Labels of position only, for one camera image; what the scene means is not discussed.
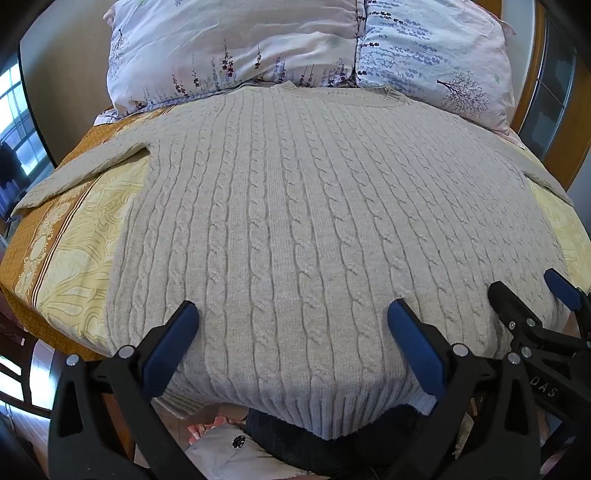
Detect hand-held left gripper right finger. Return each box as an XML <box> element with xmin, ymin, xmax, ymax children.
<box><xmin>387</xmin><ymin>299</ymin><xmax>543</xmax><ymax>480</ymax></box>

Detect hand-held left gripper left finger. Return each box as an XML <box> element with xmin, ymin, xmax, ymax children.
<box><xmin>48</xmin><ymin>300</ymin><xmax>206</xmax><ymax>480</ymax></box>

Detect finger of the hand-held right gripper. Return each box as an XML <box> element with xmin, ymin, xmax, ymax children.
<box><xmin>543</xmin><ymin>268</ymin><xmax>591</xmax><ymax>333</ymax></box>
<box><xmin>488</xmin><ymin>281</ymin><xmax>591</xmax><ymax>357</ymax></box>

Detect beige cable-knit sweater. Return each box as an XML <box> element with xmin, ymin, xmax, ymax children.
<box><xmin>11</xmin><ymin>80</ymin><xmax>573</xmax><ymax>439</ymax></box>

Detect white cloth with black flower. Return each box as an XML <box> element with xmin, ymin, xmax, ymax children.
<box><xmin>185</xmin><ymin>420</ymin><xmax>315</xmax><ymax>480</ymax></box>

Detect yellow patterned bed sheet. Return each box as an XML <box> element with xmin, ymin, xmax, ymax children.
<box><xmin>0</xmin><ymin>106</ymin><xmax>591</xmax><ymax>365</ymax></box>

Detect wooden headboard with metal panel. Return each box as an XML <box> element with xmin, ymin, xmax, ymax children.
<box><xmin>508</xmin><ymin>0</ymin><xmax>591</xmax><ymax>185</ymax></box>

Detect person's dark pants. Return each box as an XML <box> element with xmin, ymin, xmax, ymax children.
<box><xmin>245</xmin><ymin>401</ymin><xmax>435</xmax><ymax>478</ymax></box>

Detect tree print floral pillow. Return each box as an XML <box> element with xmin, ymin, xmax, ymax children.
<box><xmin>355</xmin><ymin>0</ymin><xmax>518</xmax><ymax>134</ymax></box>

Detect window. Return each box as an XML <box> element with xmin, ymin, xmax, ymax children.
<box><xmin>0</xmin><ymin>60</ymin><xmax>51</xmax><ymax>222</ymax></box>

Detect pink floral pillow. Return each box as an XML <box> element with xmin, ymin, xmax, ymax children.
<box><xmin>104</xmin><ymin>0</ymin><xmax>365</xmax><ymax>116</ymax></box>

